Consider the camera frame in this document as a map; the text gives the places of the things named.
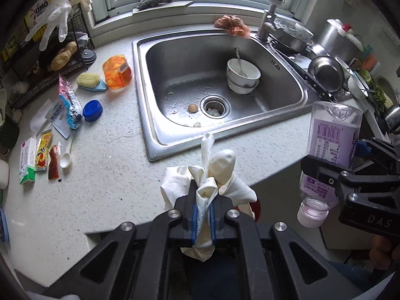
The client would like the white green medicine box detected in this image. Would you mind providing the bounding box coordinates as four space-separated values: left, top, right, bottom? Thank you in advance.
19 137 37 185

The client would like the chrome kitchen faucet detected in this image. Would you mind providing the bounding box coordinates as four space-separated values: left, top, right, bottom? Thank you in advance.
256 0 284 41

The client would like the dark red sauce packet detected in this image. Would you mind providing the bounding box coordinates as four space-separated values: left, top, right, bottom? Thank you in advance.
48 145 60 180

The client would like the blue plastic lid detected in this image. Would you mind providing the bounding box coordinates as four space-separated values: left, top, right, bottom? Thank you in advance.
83 99 103 123

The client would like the perforated steel strainer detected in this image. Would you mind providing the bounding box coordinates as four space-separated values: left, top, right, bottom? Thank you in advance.
271 18 314 53

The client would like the ginger root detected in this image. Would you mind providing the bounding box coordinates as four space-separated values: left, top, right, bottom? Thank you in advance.
50 41 77 71

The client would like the metal spoon in bowl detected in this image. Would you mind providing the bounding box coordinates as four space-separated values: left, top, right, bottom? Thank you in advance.
234 47 248 78

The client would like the stainless steel bowl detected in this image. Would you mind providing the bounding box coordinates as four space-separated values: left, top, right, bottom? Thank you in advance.
308 55 345 94

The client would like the black wire rack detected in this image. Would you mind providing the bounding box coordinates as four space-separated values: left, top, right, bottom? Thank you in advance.
1 5 94 109

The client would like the brown egg in sink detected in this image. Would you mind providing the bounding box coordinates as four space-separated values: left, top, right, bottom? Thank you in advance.
187 104 199 114

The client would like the white plastic spoon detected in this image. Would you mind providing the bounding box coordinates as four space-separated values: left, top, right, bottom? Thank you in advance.
60 131 76 169

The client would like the pink blue snack wrapper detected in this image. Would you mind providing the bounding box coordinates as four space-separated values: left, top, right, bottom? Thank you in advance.
58 74 83 129

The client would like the black round lid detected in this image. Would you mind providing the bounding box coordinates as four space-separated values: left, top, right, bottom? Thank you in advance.
79 48 97 64

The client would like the yellow bristle blue brush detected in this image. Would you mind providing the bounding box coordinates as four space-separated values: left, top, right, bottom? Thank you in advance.
76 72 107 92

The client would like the stainless steel sink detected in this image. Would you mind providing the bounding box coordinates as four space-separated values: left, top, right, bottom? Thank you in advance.
132 29 318 161

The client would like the yellow red sauce packet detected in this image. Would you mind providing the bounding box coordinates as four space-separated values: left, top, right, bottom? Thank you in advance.
35 129 52 171

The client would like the white hanging glove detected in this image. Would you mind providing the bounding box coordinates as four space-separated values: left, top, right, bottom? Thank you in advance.
25 0 72 52

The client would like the white rubber glove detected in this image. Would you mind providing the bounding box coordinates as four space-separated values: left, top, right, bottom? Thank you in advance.
160 133 258 262

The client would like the steel pot with lid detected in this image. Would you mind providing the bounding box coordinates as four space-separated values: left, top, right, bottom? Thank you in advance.
316 19 364 64

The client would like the clear bottle purple label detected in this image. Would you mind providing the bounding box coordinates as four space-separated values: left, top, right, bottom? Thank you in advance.
297 101 363 228

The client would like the white paper leaflet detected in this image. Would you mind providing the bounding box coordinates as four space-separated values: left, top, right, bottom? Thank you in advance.
29 99 71 140

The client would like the yellow detergent bag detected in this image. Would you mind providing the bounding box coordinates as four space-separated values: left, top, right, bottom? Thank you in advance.
24 0 52 33

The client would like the orange clear plastic container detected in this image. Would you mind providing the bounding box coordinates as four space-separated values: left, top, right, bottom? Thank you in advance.
102 54 132 90

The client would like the orange crumpled rag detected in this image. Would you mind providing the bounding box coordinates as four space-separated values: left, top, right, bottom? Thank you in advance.
213 15 250 39

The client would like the white bowl stack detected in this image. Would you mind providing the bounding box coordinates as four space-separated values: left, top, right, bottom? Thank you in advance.
226 58 261 95

